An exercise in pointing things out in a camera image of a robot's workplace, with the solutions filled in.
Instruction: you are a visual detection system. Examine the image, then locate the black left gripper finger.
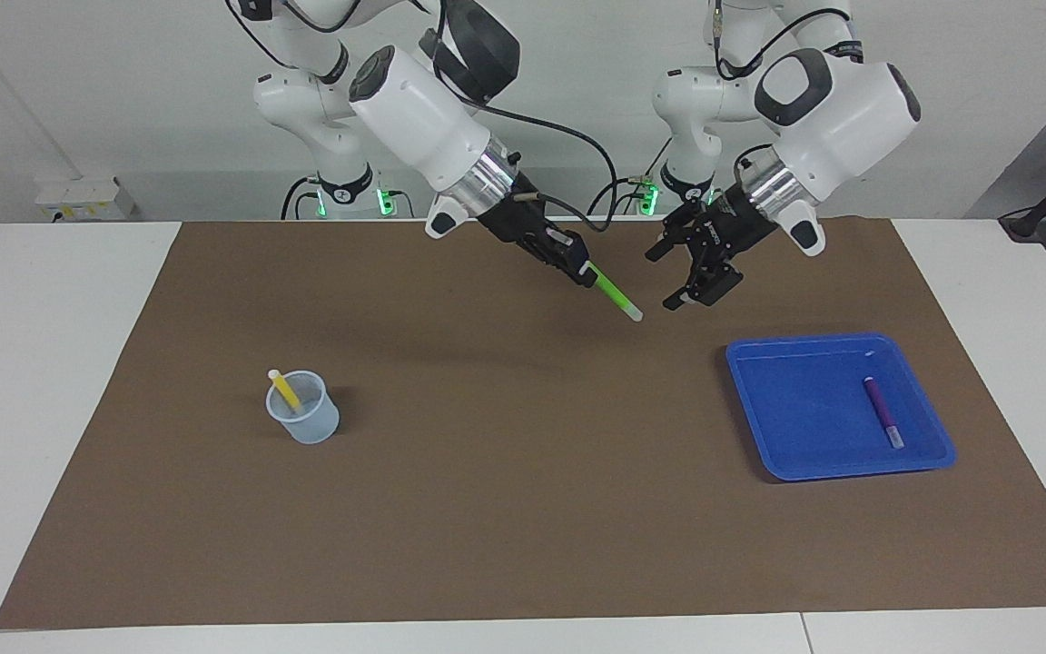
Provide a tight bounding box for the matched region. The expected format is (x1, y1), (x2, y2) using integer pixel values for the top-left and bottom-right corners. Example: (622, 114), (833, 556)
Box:
(696, 263), (745, 306)
(662, 263), (707, 312)

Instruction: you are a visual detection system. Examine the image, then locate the green pen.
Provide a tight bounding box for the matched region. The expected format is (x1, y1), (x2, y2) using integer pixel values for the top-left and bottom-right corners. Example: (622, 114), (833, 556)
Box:
(584, 261), (645, 323)

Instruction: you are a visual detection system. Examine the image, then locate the purple pen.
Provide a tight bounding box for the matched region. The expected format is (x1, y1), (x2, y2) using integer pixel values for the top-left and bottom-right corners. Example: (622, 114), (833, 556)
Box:
(863, 375), (906, 451)

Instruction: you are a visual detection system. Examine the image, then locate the yellow pen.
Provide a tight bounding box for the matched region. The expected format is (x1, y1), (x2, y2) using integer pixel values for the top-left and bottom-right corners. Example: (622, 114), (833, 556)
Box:
(267, 368), (302, 415)

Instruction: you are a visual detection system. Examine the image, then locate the blue plastic tray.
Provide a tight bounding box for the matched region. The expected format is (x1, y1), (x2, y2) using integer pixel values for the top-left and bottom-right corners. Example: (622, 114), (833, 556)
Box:
(725, 332), (959, 483)

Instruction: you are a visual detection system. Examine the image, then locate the brown table mat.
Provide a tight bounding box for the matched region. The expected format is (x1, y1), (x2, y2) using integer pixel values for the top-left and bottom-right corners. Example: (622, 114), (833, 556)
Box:
(0, 218), (1046, 631)

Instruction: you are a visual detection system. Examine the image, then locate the translucent pale blue cup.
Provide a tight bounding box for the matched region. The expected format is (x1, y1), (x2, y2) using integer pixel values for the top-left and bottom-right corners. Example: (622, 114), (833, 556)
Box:
(265, 369), (341, 446)

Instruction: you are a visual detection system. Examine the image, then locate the white power strip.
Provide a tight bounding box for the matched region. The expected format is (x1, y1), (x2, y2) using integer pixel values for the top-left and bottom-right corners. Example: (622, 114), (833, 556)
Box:
(35, 176), (137, 223)

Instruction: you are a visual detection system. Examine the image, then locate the black base cable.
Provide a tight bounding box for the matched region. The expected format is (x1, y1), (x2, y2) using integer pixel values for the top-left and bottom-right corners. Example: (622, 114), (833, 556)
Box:
(618, 136), (675, 219)
(281, 175), (320, 222)

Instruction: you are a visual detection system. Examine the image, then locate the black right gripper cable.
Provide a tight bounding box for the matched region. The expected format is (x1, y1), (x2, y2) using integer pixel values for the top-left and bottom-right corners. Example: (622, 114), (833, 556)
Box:
(469, 100), (622, 234)

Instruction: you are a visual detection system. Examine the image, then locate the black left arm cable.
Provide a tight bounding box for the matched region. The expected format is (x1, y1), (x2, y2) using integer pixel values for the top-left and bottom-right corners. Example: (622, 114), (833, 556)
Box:
(712, 0), (851, 183)

